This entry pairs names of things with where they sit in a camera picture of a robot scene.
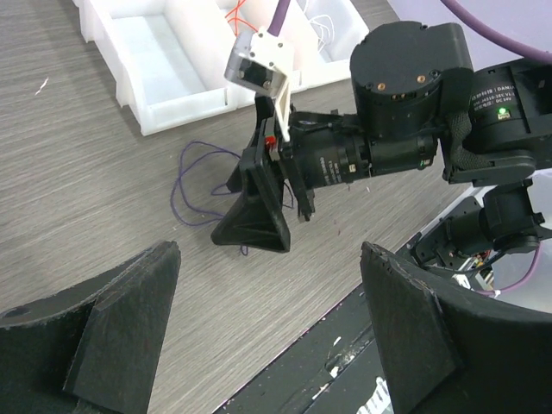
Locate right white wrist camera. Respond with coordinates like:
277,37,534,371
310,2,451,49
224,28,294,142

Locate blue wire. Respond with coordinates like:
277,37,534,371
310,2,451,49
170,140,297,256

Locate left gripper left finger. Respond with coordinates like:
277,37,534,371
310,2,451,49
1,241,181,413

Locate white wire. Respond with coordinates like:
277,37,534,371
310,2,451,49
297,0,337,55

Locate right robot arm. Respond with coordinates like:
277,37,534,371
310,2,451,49
211,22,551,275

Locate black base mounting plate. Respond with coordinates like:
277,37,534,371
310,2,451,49
216,285,392,413

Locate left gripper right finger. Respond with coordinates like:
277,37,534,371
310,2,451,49
361,242,551,413

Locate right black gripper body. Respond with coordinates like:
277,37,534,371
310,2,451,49
253,96,439,219

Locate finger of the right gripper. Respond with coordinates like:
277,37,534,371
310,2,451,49
225,160,243,193
210,157,291,254

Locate white six-compartment organizer tray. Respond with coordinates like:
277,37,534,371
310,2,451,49
77,0,369,135

